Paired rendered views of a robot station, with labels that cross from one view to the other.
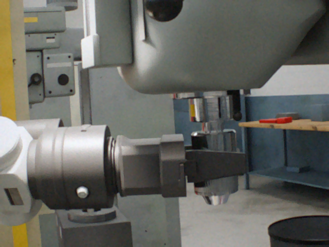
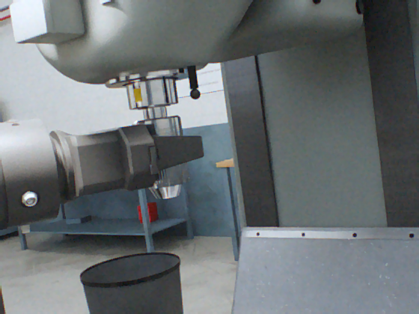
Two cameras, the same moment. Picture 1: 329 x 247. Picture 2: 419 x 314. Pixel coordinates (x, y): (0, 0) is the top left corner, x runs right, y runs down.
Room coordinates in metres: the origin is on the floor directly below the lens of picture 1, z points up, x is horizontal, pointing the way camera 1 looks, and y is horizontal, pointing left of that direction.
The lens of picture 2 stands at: (0.09, 0.17, 1.26)
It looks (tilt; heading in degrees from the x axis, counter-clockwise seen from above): 5 degrees down; 330
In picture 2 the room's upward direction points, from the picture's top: 8 degrees counter-clockwise
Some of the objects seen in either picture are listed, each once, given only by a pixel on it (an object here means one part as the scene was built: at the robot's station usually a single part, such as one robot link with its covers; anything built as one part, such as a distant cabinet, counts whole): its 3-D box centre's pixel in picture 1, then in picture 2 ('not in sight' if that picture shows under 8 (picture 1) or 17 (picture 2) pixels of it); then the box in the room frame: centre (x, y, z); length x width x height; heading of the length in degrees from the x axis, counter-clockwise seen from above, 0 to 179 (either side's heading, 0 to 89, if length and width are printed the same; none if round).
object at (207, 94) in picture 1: (211, 93); (150, 77); (0.55, -0.05, 1.31); 0.09 x 0.09 x 0.01
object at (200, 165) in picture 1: (216, 165); (173, 150); (0.52, -0.05, 1.24); 0.06 x 0.02 x 0.03; 89
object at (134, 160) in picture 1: (127, 168); (66, 168); (0.55, 0.04, 1.24); 0.13 x 0.12 x 0.10; 179
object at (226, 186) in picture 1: (215, 166); (161, 157); (0.55, -0.05, 1.23); 0.05 x 0.05 x 0.06
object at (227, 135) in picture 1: (213, 136); (156, 123); (0.55, -0.05, 1.26); 0.05 x 0.05 x 0.01
